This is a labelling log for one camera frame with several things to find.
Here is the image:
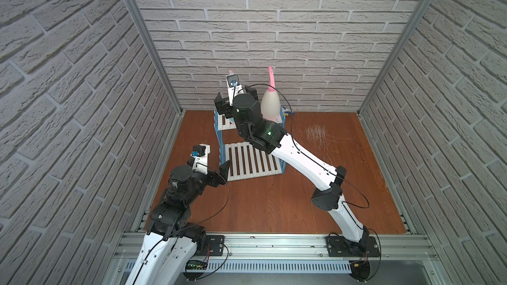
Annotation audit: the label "white pink spray bottle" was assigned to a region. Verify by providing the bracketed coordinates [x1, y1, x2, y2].
[261, 66, 281, 123]

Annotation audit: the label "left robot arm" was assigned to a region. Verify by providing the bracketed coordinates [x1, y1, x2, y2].
[126, 160, 231, 284]

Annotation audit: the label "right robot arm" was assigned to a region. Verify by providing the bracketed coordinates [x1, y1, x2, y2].
[214, 93, 369, 248]

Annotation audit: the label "blue white slatted shelf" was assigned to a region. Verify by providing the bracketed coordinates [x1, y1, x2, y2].
[214, 111, 287, 182]

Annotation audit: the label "green circuit board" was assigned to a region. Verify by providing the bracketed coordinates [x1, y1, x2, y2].
[185, 260, 208, 270]

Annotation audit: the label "black round connector box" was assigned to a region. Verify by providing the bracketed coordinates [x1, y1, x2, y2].
[349, 261, 371, 282]

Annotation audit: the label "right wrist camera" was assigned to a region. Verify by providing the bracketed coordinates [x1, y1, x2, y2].
[226, 71, 245, 106]

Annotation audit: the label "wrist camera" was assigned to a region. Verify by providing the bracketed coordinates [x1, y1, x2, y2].
[191, 144, 211, 175]
[226, 71, 245, 106]

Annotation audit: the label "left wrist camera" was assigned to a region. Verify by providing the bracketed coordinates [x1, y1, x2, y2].
[191, 144, 211, 175]

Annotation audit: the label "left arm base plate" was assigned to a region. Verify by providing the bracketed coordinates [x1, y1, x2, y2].
[195, 234, 225, 257]

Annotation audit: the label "white vented cable duct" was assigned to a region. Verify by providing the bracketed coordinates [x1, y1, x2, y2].
[124, 259, 353, 274]

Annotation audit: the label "aluminium mounting rail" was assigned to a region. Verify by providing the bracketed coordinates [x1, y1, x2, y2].
[114, 231, 438, 261]

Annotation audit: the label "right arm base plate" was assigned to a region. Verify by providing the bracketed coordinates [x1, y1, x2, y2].
[325, 234, 381, 258]

